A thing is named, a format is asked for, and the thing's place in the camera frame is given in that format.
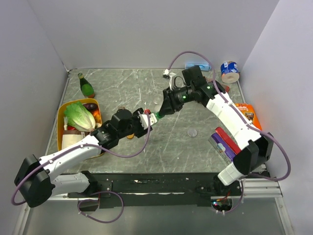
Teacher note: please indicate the red flat box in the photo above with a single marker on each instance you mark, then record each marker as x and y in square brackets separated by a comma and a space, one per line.
[228, 140]

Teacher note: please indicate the green lettuce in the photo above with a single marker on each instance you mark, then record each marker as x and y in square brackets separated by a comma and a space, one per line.
[79, 117]

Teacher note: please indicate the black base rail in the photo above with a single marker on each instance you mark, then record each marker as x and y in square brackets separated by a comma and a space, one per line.
[156, 189]

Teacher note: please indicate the orange razor package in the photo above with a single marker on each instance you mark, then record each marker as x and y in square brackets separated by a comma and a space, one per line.
[249, 113]

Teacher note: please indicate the clear plastic lid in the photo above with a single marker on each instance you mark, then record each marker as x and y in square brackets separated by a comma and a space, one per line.
[192, 132]

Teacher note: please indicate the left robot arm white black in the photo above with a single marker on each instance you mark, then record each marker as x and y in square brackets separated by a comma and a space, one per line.
[40, 178]

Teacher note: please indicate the toilet paper roll blue wrap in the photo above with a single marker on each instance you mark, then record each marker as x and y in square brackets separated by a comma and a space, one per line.
[229, 72]

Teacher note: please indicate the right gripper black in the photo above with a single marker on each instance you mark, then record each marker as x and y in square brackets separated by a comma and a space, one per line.
[167, 107]

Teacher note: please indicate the yellow plastic basket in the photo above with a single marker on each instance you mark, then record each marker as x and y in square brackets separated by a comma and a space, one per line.
[60, 118]

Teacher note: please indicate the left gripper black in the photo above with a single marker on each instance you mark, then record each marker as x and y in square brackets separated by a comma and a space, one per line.
[135, 115]

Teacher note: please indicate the purple chocolate bar box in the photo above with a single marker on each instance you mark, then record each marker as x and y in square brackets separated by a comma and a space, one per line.
[225, 152]

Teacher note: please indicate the green plastic bottle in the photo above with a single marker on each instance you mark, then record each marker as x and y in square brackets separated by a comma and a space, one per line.
[157, 115]

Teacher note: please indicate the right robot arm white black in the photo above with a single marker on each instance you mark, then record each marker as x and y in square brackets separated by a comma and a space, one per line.
[255, 148]

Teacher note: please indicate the dark green glass bottle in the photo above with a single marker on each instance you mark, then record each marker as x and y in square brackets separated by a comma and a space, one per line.
[85, 87]

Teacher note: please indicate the red snack bag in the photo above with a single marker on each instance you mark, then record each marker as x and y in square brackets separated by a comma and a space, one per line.
[225, 87]

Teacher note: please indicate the purple eggplant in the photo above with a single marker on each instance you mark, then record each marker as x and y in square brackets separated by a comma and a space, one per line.
[90, 106]

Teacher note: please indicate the blue tissue pack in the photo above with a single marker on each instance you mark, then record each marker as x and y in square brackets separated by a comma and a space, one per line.
[203, 67]

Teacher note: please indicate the orange bottle cap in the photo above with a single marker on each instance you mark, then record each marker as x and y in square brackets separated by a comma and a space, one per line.
[130, 136]

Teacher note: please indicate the aluminium frame rail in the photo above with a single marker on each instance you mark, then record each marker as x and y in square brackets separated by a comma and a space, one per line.
[254, 188]

